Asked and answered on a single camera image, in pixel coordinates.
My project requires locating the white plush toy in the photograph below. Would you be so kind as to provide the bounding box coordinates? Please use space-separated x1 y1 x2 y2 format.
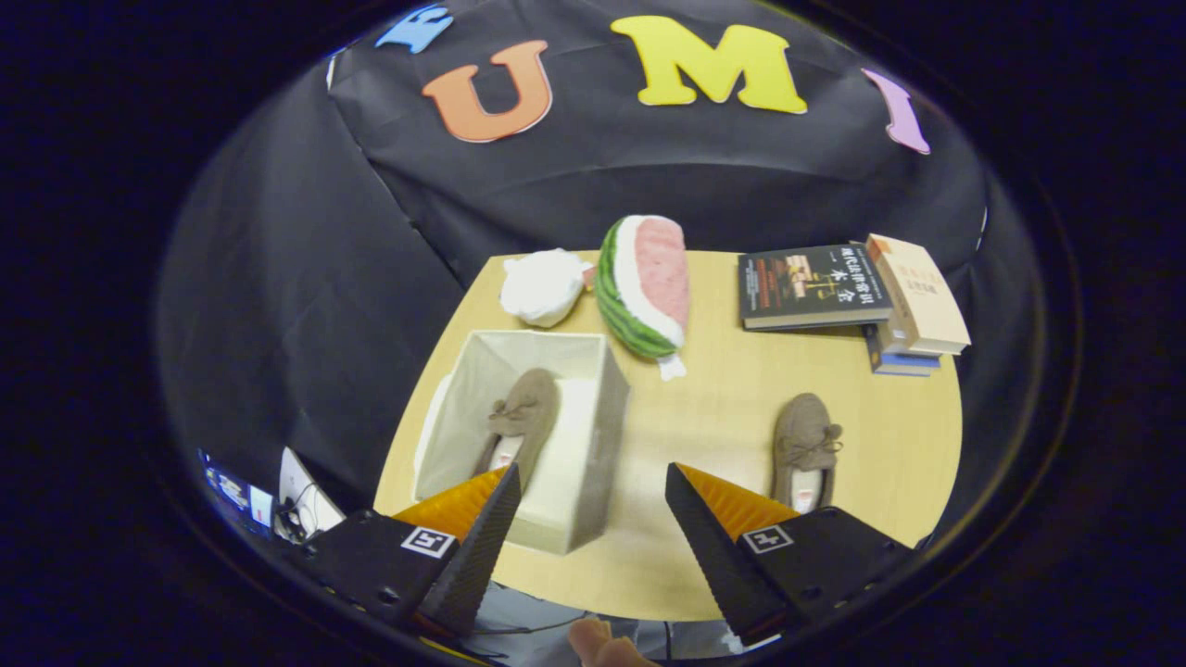
500 248 594 329

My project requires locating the black cover book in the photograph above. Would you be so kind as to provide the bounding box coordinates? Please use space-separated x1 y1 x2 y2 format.
738 244 893 332

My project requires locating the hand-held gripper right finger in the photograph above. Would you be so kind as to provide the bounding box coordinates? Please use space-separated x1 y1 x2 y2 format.
664 462 915 648

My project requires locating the watermelon slice plush toy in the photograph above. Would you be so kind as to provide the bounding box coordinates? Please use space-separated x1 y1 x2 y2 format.
593 215 691 383

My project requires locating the blue cover book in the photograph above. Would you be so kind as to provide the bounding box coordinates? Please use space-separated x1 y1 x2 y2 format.
864 322 941 377

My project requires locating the black backdrop cloth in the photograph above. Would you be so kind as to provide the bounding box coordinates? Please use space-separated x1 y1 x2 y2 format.
158 0 1020 520

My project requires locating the cream fabric storage box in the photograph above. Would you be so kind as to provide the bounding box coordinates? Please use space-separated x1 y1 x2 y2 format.
412 330 631 555

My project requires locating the brown fuzzy shoe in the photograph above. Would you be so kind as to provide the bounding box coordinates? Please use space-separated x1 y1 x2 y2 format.
772 393 844 513
473 368 561 492

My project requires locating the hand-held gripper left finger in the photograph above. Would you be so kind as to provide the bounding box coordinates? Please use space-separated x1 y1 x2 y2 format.
295 462 523 638

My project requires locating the beige cover book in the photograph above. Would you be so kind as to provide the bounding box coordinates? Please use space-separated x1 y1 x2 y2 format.
866 233 971 357

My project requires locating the white sheet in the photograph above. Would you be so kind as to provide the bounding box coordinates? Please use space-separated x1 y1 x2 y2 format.
278 447 346 538

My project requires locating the blue glossy packet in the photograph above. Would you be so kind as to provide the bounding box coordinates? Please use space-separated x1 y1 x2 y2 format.
199 451 274 534

